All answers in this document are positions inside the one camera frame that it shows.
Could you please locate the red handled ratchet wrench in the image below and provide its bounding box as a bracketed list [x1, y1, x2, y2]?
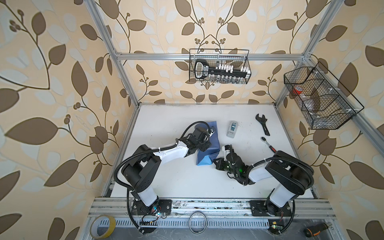
[261, 137, 277, 153]

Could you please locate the yellow tape roll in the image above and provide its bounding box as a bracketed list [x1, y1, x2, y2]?
[90, 215, 117, 240]

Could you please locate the black socket set rail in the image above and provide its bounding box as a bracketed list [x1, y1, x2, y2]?
[192, 59, 251, 80]

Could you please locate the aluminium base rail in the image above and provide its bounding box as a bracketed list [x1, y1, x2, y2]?
[88, 198, 336, 229]

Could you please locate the grey ring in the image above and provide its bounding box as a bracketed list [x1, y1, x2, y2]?
[188, 211, 208, 235]

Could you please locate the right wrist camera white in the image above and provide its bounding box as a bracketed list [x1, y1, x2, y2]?
[222, 145, 232, 162]

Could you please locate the right wire basket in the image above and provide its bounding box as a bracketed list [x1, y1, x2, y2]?
[284, 62, 364, 130]

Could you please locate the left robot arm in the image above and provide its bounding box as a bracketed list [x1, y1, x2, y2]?
[113, 121, 216, 209]

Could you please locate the black adjustable wrench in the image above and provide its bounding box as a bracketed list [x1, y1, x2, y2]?
[255, 114, 270, 136]

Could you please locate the wire basket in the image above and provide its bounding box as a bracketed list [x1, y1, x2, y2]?
[284, 62, 364, 130]
[189, 48, 252, 85]

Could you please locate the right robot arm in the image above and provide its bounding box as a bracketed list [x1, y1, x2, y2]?
[214, 145, 315, 216]

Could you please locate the back wire basket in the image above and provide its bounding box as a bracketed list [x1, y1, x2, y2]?
[189, 48, 252, 85]

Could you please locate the orange black screwdriver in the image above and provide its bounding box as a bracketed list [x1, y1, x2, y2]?
[303, 223, 332, 238]

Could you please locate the red capped plastic item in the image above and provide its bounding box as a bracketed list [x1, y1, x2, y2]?
[292, 86, 304, 96]

